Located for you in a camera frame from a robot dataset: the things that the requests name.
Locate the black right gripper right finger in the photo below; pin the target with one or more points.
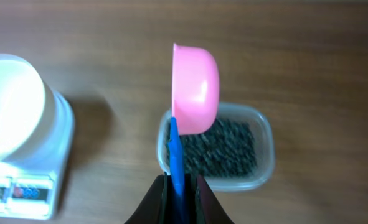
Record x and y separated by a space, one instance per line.
202 205

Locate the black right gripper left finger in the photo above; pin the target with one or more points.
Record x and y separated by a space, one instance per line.
155 206

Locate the pink scoop blue handle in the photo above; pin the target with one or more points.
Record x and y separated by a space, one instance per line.
194 103

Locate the white digital kitchen scale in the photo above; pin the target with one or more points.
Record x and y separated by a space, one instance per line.
30 187

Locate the white round bowl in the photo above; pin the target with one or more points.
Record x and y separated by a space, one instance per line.
27 107

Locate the clear plastic food container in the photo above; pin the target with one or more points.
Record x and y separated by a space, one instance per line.
263 144

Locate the black beans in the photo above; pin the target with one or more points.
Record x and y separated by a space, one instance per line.
226 150

